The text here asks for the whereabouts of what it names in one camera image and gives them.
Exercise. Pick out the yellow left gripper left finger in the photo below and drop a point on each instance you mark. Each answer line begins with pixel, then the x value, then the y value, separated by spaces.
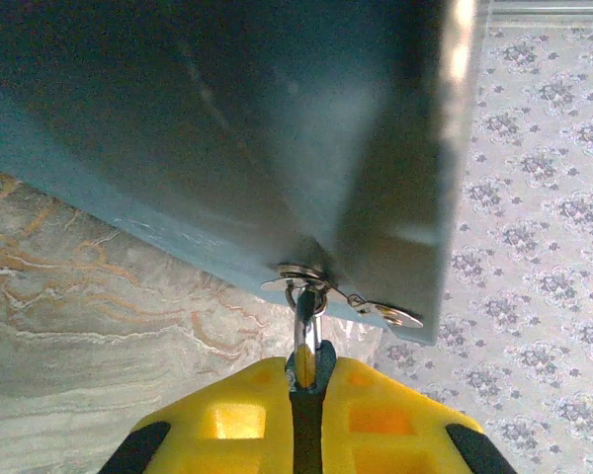
pixel 237 424

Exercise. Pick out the white wall moulding strip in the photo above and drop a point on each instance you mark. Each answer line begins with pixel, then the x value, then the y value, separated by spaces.
pixel 548 12

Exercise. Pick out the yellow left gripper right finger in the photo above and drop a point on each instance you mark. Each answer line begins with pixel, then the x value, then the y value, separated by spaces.
pixel 385 424

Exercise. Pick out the dark teal cabinet door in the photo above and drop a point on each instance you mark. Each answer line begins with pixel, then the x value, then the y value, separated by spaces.
pixel 227 123

